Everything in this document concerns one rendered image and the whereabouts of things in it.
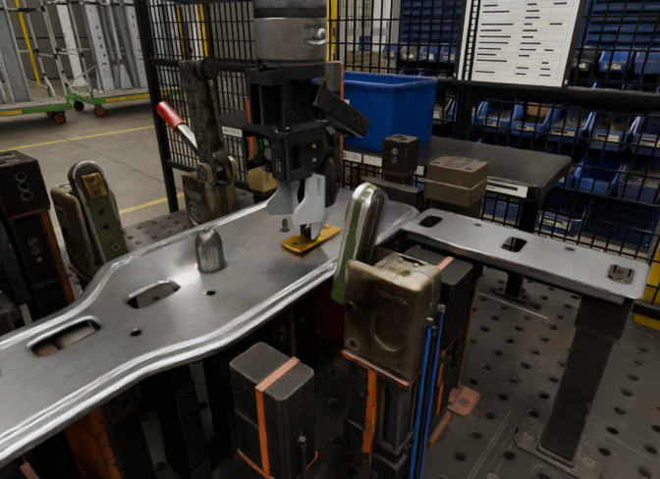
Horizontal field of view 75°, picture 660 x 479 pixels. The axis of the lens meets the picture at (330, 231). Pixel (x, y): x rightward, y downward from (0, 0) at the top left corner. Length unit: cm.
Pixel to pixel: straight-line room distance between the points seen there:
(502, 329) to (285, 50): 71
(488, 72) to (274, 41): 61
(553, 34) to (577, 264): 50
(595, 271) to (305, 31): 42
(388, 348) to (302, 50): 31
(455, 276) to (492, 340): 39
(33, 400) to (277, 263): 27
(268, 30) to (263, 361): 31
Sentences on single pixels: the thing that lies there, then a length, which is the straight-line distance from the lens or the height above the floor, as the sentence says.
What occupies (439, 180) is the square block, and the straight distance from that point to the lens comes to 71.
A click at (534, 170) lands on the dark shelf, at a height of 103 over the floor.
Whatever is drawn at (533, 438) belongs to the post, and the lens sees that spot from 77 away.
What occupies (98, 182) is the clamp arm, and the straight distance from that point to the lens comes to 60.
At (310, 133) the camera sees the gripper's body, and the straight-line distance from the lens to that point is 47.
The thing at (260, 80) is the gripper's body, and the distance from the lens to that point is 46.
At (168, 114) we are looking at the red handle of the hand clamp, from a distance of 74.
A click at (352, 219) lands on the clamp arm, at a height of 109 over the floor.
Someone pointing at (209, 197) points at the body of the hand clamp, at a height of 102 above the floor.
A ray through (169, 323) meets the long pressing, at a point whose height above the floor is 100.
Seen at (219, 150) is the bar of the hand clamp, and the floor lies 109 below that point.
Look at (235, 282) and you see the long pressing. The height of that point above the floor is 100.
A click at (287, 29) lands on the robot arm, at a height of 125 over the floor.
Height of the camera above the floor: 126
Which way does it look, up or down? 25 degrees down
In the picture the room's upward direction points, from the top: straight up
